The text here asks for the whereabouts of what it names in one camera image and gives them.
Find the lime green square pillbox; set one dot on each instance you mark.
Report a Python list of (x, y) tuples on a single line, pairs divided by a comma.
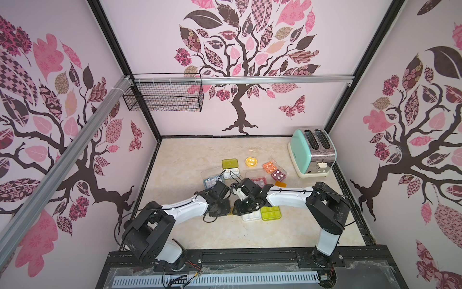
[(270, 213)]

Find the lime green open pillbox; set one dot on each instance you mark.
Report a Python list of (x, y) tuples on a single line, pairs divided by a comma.
[(231, 168)]

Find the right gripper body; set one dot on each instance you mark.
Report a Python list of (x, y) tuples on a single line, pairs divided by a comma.
[(247, 188)]

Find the pink rectangular pillbox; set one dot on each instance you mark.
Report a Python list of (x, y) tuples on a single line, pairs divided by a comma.
[(258, 177)]

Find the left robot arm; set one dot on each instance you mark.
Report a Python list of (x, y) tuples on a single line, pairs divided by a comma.
[(147, 236)]

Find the left aluminium rail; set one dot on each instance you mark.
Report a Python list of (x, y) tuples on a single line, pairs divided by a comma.
[(23, 220)]

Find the white square pillbox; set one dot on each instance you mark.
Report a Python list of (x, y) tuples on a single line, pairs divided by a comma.
[(254, 216)]

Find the mint green toaster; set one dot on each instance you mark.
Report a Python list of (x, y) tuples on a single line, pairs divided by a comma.
[(312, 152)]

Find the teal rectangular pillbox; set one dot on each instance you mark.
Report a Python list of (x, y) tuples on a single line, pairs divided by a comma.
[(211, 176)]

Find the black wire basket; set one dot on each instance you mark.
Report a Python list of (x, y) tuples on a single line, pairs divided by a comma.
[(166, 92)]

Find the orange small pillbox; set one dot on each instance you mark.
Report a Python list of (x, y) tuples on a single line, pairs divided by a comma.
[(270, 167)]

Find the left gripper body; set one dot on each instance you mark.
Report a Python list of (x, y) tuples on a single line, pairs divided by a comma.
[(224, 209)]

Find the white cable duct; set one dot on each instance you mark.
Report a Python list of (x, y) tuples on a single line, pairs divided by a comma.
[(213, 280)]

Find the aluminium rail bar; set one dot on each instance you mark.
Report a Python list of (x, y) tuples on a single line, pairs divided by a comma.
[(247, 80)]

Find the yellow round pillbox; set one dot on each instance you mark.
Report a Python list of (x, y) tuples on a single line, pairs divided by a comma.
[(251, 162)]

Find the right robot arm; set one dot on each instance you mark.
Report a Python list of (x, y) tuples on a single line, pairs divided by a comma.
[(329, 208)]

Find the yellow small pillbox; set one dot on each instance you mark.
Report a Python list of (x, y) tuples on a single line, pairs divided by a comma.
[(280, 184)]

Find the magenta small pillbox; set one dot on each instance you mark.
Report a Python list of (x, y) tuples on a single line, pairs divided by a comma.
[(278, 175)]

